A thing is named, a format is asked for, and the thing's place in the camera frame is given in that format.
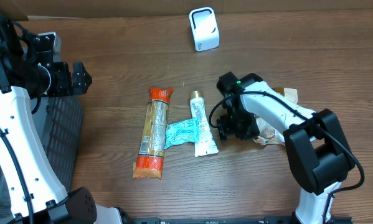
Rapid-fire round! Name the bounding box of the beige paper pouch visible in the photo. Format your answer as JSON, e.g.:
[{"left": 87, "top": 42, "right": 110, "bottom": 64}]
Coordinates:
[{"left": 253, "top": 87, "right": 298, "bottom": 146}]

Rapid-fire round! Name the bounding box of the white tube with gold cap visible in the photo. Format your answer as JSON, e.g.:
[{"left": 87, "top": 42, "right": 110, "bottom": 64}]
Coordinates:
[{"left": 189, "top": 90, "right": 219, "bottom": 157}]

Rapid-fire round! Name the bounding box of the teal snack packet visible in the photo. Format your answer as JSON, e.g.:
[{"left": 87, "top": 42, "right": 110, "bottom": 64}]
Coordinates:
[{"left": 164, "top": 118, "right": 199, "bottom": 149}]

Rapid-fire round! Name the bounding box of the red and clear snack package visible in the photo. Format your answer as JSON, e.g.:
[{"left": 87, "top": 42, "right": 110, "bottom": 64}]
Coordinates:
[{"left": 133, "top": 87, "right": 173, "bottom": 179}]

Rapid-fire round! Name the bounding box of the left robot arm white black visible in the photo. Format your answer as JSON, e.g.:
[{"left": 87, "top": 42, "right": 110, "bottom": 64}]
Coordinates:
[{"left": 0, "top": 17, "right": 125, "bottom": 224}]

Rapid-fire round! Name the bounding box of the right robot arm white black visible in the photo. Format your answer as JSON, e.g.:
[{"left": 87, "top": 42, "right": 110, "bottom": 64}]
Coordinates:
[{"left": 214, "top": 72, "right": 357, "bottom": 223}]

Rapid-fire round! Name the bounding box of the white barcode scanner stand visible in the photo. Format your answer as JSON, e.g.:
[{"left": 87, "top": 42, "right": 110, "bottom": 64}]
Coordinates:
[{"left": 189, "top": 7, "right": 220, "bottom": 52}]

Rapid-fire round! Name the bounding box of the grey plastic mesh basket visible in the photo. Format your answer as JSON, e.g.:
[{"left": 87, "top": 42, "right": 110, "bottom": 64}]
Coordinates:
[{"left": 0, "top": 96, "right": 83, "bottom": 218}]

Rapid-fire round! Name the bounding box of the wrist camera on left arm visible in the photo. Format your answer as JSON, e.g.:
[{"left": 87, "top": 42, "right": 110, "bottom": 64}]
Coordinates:
[{"left": 35, "top": 32, "right": 62, "bottom": 67}]

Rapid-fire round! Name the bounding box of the black rail at table edge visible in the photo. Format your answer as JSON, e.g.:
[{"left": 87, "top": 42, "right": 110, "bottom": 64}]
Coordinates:
[{"left": 133, "top": 216, "right": 354, "bottom": 224}]

